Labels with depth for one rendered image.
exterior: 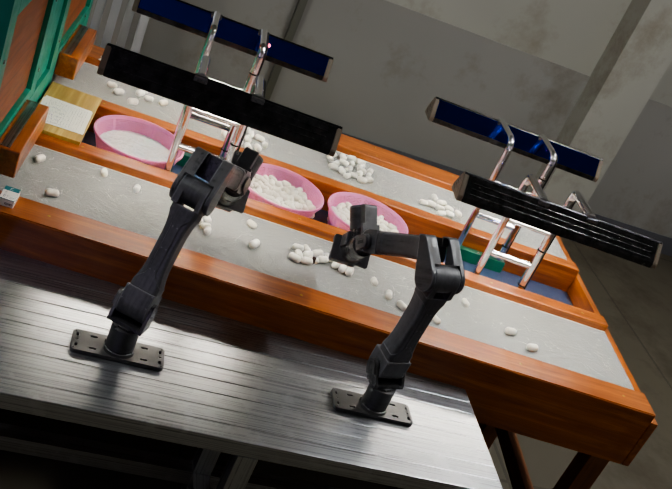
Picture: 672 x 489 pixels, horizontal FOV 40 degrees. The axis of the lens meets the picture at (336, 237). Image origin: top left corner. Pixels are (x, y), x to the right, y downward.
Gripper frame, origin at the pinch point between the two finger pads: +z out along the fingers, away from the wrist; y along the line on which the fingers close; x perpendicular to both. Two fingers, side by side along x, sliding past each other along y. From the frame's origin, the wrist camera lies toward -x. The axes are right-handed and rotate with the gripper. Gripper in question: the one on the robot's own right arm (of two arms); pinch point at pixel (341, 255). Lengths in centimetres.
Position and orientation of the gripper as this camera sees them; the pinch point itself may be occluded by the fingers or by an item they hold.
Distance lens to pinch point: 241.6
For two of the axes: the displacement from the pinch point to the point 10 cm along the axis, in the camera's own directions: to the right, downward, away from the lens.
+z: -2.8, 1.5, 9.5
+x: -2.5, 9.4, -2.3
